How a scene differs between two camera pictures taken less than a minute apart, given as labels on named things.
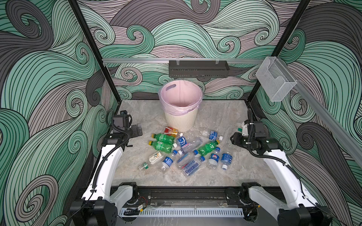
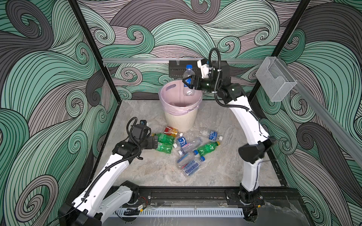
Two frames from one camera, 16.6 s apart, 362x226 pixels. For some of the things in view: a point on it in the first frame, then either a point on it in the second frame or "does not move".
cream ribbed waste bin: x=183 y=123 does not move
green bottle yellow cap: x=163 y=146 does not move
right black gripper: x=236 y=139 to x=201 y=84
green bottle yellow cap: x=208 y=148 does not move
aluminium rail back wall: x=182 y=60 does not move
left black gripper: x=135 y=133 to x=150 y=145
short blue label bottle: x=226 y=159 to x=188 y=72
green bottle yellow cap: x=163 y=137 does not move
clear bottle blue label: x=212 y=135 does not move
